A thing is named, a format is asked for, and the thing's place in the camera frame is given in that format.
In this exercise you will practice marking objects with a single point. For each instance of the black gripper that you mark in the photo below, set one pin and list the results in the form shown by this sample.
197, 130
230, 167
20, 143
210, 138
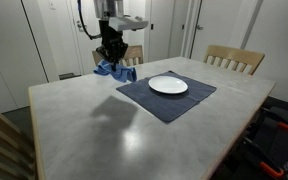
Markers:
110, 39

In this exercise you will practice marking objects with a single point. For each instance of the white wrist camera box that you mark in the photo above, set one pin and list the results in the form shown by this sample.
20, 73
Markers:
127, 23

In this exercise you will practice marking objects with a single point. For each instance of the blue towel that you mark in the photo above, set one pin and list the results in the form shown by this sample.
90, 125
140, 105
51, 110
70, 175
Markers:
122, 74

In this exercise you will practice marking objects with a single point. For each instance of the near wooden chair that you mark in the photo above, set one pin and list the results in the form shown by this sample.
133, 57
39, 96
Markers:
17, 153

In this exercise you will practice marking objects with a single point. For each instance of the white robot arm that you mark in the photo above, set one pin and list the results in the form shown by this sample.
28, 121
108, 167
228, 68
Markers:
105, 9

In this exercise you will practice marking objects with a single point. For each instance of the dark blue placemat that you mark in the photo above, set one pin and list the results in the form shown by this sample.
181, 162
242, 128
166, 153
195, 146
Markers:
167, 107

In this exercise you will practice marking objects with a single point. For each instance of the wooden chair with slats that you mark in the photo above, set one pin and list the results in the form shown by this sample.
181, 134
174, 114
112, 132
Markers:
239, 59

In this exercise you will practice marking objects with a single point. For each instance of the white round plate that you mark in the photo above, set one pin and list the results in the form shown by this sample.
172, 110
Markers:
168, 85

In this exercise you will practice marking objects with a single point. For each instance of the orange handled clamp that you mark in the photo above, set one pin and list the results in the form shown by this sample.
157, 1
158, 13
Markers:
275, 173

